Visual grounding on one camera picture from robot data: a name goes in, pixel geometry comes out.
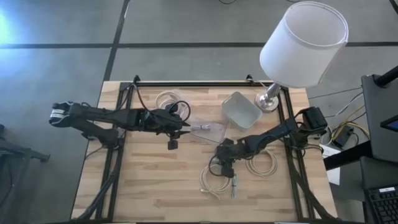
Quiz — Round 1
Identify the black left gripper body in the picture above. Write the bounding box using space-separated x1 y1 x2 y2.
145 110 185 138

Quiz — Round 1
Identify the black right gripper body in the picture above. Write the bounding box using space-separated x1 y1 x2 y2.
215 138 246 169

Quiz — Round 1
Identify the beige USB cable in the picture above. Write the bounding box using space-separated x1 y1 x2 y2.
245 148 279 177
198 164 233 200
155 90 188 116

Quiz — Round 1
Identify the white USB cable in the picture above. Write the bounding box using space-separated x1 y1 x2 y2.
231 174 239 199

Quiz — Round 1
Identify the large clear plastic bin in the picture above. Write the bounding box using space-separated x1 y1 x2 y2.
185 116 230 144

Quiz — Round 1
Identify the small clear plastic container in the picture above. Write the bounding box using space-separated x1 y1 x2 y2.
154 89 192 121

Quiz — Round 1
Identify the white plastic bin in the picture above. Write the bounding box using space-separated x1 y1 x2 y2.
221 91 264 131

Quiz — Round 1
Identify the white paper sheet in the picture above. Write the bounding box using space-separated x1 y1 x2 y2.
319 144 342 186

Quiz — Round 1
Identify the black power adapter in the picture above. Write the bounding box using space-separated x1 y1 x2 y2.
331 126 355 149

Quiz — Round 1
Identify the white table lamp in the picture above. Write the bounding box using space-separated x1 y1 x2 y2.
254 1 349 113

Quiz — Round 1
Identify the black tablet screen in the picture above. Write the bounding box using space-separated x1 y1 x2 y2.
379 114 398 133

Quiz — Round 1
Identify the black keyboard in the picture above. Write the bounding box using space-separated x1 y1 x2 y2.
363 185 398 224

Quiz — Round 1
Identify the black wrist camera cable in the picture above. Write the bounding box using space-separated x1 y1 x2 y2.
133 81 192 124

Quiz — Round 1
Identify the black aluminium table frame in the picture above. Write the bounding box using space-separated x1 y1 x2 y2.
71 74 340 224

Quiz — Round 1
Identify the yellow cable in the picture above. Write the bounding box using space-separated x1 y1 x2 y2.
331 105 371 138

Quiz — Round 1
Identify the black cart frame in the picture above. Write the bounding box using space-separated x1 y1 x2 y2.
0 124 51 224

